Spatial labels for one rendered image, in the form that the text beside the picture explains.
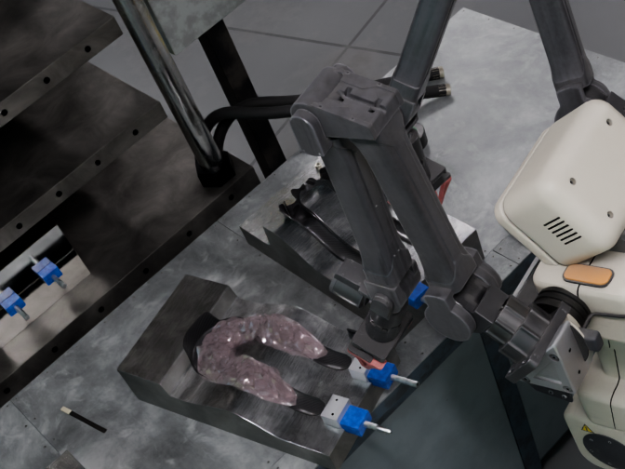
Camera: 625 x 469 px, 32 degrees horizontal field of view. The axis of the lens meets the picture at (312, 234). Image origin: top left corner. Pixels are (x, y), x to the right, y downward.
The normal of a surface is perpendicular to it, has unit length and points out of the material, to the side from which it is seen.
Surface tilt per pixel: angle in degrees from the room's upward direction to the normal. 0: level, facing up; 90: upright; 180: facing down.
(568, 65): 61
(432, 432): 90
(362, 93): 13
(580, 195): 48
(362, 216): 90
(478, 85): 0
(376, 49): 0
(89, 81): 0
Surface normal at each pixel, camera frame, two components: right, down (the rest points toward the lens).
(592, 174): 0.37, -0.28
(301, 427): -0.30, -0.67
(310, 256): 0.01, -0.42
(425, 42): -0.32, 0.49
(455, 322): -0.53, 0.71
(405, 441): 0.64, 0.39
